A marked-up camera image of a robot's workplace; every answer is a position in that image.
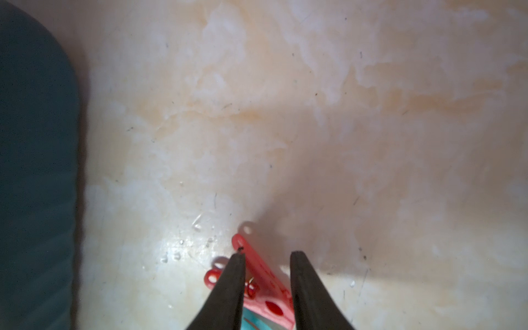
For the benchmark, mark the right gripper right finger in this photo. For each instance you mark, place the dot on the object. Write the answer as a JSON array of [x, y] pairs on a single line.
[[313, 306]]

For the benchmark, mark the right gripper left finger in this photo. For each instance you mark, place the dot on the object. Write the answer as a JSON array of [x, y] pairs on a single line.
[[223, 309]]

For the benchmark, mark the red clothespin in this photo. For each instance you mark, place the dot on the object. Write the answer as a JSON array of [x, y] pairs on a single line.
[[264, 293]]

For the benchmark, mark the teal plastic storage box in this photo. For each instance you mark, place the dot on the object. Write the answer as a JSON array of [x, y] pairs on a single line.
[[40, 107]]

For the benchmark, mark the teal clothespin centre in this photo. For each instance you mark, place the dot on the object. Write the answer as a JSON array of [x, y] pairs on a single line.
[[253, 321]]

